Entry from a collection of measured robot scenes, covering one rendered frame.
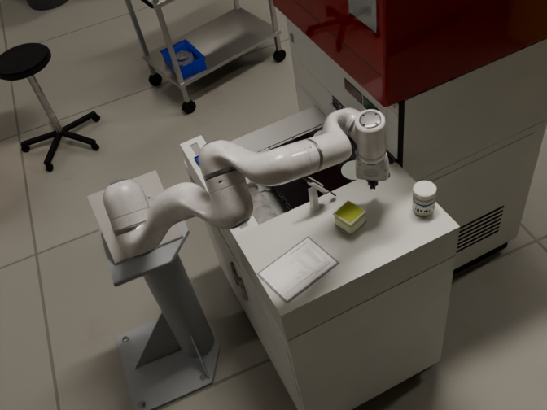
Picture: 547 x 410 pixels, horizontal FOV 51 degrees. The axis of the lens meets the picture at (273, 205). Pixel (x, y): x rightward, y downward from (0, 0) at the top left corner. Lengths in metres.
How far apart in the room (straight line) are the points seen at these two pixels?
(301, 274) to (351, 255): 0.17
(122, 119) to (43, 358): 1.80
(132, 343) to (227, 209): 1.59
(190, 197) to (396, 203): 0.72
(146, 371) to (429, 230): 1.55
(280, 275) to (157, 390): 1.18
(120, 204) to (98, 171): 2.16
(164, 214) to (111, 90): 2.98
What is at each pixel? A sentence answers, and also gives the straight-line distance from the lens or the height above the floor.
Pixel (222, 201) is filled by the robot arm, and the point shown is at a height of 1.37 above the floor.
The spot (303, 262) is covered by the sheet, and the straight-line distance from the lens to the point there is 1.79.
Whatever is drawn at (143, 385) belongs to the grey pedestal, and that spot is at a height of 0.02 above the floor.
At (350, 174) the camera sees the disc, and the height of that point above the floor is 0.90.
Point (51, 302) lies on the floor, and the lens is 3.30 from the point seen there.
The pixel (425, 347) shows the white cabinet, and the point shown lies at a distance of 2.42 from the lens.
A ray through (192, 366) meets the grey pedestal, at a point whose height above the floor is 0.02.
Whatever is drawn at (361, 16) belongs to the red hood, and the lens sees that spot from 1.81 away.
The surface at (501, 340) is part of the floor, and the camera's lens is 2.80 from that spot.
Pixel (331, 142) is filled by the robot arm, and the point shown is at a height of 1.40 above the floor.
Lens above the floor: 2.40
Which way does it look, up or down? 47 degrees down
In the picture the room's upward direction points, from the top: 12 degrees counter-clockwise
